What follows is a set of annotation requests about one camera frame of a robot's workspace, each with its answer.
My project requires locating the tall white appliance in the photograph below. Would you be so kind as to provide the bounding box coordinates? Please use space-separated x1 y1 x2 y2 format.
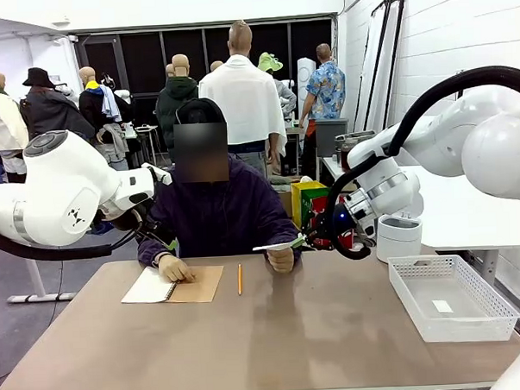
296 56 318 102

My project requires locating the grey bin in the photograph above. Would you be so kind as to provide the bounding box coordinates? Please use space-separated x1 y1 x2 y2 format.
315 116 351 159

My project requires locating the person's left hand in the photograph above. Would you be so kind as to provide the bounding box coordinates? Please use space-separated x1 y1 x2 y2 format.
265 246 295 274

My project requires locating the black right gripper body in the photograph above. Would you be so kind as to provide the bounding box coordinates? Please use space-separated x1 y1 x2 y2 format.
306 215 337 251

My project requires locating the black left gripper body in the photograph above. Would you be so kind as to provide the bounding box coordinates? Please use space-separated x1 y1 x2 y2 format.
136 218 177 248

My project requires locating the white side table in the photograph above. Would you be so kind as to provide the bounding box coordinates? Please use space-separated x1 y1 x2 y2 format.
318 154 358 193

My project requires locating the white panel black frame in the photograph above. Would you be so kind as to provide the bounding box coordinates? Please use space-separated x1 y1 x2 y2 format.
347 0 398 134
366 0 414 167

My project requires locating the spiral notebook kraft cover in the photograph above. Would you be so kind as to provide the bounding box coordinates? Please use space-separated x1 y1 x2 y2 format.
119 262 226 307

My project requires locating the white desk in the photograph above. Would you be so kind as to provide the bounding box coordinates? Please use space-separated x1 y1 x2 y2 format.
396 160 520 289

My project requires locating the yellow shopping bag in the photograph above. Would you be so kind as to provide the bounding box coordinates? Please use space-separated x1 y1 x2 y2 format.
290 179 329 229

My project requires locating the grey metal tray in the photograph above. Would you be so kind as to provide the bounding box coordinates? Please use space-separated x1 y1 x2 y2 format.
334 129 376 142

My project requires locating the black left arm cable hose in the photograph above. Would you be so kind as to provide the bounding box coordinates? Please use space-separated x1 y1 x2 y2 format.
0 219 139 264

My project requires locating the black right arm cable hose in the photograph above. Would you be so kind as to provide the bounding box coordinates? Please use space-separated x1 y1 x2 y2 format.
318 65 520 262

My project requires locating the black cap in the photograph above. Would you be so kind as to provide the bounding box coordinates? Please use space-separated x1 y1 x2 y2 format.
174 97 228 126

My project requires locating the white perforated plastic basket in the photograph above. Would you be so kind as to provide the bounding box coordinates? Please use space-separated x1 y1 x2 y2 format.
387 251 520 346

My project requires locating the person's right forearm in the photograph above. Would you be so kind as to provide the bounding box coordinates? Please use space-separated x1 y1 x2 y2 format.
136 237 169 268

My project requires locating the white paper sheet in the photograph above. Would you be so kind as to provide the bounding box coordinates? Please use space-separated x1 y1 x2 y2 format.
252 239 301 252

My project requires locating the mannequin in dark green hoodie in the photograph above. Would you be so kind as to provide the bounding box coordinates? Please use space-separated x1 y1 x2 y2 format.
153 53 204 164

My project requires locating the mannequin with yellow collar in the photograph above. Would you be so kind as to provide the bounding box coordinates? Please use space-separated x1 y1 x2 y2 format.
77 64 135 169

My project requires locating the white T-shaped table leg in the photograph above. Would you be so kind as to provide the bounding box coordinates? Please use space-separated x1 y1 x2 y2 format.
3 254 78 305

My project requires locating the mannequin with black hat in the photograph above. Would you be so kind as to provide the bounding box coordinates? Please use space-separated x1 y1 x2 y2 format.
17 64 96 144

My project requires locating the mannequin in blue floral shirt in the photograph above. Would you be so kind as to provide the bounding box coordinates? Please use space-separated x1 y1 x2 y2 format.
295 42 351 181

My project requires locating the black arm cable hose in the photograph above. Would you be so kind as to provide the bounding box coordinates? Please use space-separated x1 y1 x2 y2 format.
0 219 139 264
318 65 520 262

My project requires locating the green shopping bag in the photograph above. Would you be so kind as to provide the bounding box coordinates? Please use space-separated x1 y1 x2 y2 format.
300 187 331 229

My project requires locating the white round trash can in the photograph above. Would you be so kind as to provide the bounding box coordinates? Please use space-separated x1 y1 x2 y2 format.
374 211 425 264

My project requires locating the person in purple sweater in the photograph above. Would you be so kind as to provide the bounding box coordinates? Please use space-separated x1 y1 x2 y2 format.
130 93 305 270

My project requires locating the person's right hand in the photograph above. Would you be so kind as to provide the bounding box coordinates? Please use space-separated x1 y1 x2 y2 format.
157 252 197 284

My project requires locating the glass jar dark liquid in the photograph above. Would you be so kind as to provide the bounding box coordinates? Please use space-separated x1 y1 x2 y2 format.
339 138 363 173

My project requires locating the mannequin in cream jacket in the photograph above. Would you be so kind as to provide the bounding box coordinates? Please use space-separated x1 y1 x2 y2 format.
0 70 32 185

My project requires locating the mannequin with white cloth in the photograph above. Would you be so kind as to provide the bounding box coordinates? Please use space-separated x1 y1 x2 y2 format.
195 17 289 173

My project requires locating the red shopping bag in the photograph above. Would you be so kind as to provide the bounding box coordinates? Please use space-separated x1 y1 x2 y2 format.
310 194 357 252

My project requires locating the mannequin with green hat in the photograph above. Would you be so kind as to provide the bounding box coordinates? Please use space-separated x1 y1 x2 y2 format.
256 50 299 118

